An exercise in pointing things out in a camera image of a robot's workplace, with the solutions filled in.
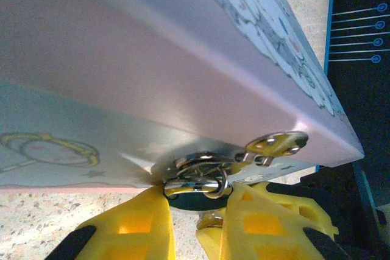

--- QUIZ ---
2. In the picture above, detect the silver padlock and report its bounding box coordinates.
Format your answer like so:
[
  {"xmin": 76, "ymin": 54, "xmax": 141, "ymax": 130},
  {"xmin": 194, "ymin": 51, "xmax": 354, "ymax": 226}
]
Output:
[{"xmin": 163, "ymin": 177, "xmax": 235, "ymax": 214}]

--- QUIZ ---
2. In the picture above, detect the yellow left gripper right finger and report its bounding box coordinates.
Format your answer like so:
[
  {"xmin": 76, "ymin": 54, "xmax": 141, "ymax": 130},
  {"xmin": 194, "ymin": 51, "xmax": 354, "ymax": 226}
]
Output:
[{"xmin": 219, "ymin": 183, "xmax": 353, "ymax": 260}]

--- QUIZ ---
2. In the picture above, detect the silver metal latch clasp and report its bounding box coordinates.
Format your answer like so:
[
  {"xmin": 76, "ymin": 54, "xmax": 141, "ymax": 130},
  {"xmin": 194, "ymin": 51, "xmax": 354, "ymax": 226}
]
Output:
[{"xmin": 151, "ymin": 130, "xmax": 310, "ymax": 188}]

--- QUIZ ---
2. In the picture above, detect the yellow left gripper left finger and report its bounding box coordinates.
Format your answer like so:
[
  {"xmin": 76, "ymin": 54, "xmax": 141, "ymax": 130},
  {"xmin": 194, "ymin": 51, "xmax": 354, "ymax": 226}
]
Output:
[{"xmin": 44, "ymin": 185, "xmax": 177, "ymax": 260}]

